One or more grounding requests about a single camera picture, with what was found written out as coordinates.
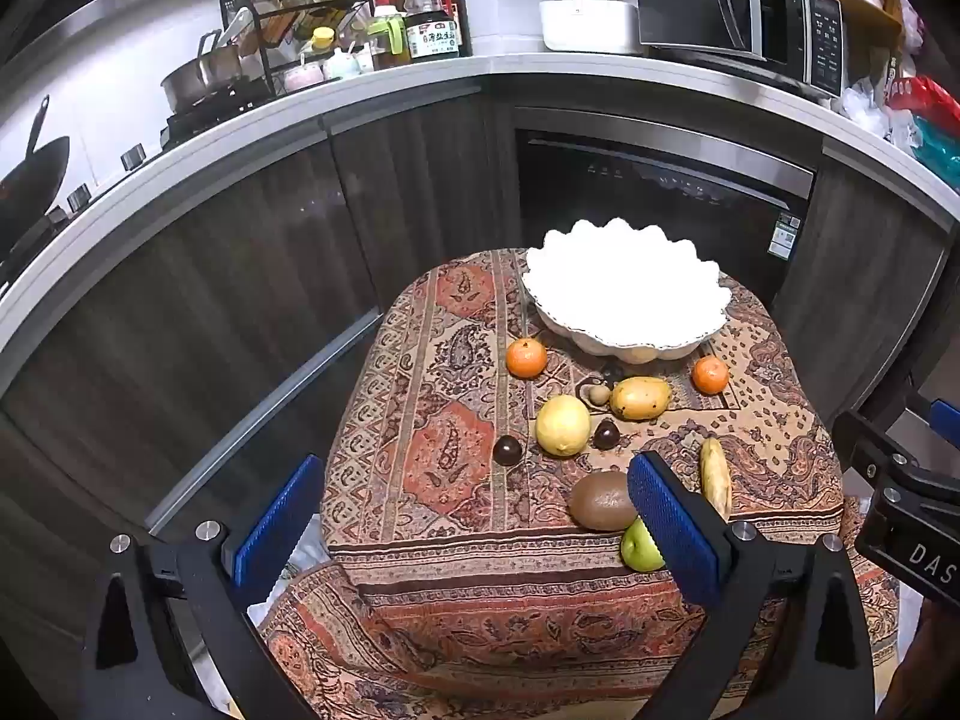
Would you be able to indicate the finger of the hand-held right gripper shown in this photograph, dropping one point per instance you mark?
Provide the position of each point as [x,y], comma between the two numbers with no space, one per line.
[862,442]
[946,416]

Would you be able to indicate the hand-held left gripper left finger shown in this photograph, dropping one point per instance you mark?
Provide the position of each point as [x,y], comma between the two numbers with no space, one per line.
[277,529]

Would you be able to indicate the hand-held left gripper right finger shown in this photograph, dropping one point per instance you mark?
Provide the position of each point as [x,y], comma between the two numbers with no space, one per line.
[675,532]

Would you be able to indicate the green apple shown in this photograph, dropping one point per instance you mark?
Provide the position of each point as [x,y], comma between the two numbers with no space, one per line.
[640,547]

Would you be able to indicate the small yellow banana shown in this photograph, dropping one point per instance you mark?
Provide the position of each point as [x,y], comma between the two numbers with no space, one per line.
[716,476]

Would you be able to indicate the brown kiwi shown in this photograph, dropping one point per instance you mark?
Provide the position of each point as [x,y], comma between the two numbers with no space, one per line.
[600,501]

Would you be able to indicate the yellow mango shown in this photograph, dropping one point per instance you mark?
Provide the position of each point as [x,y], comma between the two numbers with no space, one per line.
[639,398]

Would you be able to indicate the yellow lemon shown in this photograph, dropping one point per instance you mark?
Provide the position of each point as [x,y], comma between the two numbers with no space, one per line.
[562,425]

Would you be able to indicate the small brown round fruit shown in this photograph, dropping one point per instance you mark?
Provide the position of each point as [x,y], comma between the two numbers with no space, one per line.
[598,394]

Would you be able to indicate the white scalloped bowl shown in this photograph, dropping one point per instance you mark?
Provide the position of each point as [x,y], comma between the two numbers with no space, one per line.
[622,285]

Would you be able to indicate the orange tangerine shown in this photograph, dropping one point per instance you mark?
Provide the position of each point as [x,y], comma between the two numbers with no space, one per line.
[526,358]
[710,375]

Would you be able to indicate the paisley patterned tablecloth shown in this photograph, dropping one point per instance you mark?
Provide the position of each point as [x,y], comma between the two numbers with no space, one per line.
[450,427]

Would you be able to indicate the green label sticker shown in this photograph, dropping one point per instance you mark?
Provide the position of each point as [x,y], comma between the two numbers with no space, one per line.
[788,235]

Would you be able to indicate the teal plastic bag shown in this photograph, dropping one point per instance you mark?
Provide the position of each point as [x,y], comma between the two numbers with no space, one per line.
[937,154]

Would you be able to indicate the white plastic bag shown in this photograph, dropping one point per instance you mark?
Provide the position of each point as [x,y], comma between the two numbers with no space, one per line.
[874,112]

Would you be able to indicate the red plastic bag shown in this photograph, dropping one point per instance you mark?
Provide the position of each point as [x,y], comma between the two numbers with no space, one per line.
[926,101]

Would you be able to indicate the black oven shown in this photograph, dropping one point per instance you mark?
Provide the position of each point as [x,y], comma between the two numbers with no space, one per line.
[637,180]

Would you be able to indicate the black gas stove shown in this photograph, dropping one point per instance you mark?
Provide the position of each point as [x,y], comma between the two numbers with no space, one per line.
[202,116]

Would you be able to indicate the black wok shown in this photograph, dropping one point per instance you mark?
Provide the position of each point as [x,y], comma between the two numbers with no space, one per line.
[30,180]

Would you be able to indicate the steel cooking pot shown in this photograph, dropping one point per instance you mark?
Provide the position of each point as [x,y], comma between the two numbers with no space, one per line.
[199,79]

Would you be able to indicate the black silver microwave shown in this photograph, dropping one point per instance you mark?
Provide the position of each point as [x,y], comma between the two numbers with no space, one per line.
[720,0]

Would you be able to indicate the yellow lid bottle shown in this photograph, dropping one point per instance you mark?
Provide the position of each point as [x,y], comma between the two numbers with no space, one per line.
[322,43]

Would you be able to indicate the green lid oil jug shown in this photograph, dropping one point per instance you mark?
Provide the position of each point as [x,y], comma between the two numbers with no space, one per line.
[390,41]

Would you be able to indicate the dark soy sauce bottle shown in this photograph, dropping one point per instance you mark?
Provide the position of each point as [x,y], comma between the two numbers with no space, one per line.
[431,22]

